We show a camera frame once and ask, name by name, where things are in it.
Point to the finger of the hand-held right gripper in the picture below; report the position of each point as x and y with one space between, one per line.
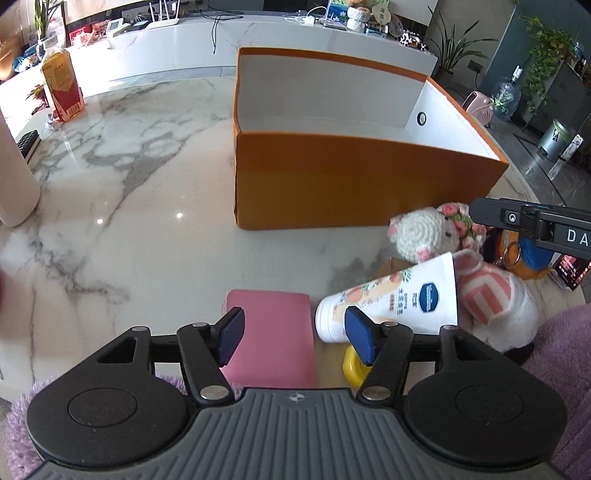
489 211

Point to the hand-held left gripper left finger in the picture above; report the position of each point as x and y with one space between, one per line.
231 334

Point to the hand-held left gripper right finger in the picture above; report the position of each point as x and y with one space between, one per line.
360 334

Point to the dark printed packet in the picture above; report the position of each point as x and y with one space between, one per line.
572 272

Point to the pink sponge block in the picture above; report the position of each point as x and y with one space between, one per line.
272 337

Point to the blue duck plush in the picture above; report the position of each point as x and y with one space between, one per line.
535 261

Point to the metal keyring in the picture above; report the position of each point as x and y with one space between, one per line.
512 254

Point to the white lotion tube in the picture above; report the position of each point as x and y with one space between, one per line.
401 300

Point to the pink striped white plush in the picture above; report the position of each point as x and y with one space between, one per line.
494 300

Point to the orange cardboard box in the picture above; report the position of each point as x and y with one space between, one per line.
351 184

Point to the yellow round object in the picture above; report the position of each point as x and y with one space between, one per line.
353 371

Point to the white slim box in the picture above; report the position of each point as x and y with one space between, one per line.
573 146

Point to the silver trash can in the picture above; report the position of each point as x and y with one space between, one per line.
556 138

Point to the pink space heater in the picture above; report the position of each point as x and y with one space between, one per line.
479 107

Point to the clear water jug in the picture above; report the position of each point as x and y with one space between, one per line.
507 97

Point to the purple fluffy rug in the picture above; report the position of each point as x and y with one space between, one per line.
563 369

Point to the green vine plant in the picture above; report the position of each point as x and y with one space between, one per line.
547 60

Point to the long leaf potted plant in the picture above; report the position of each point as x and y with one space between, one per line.
450 53

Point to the cow figurines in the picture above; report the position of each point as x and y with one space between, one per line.
411 39

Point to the white textured pot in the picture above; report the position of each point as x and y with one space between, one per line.
358 21

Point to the brown teddy bear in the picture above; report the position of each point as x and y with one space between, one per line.
359 3

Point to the white cylinder container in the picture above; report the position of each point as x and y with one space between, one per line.
16 184

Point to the black remote control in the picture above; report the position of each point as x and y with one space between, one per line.
27 142

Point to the white marble tv console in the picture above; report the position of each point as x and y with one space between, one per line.
184 50

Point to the red yellow carton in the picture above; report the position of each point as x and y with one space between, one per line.
62 85

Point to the white router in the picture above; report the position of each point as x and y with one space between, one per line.
164 21

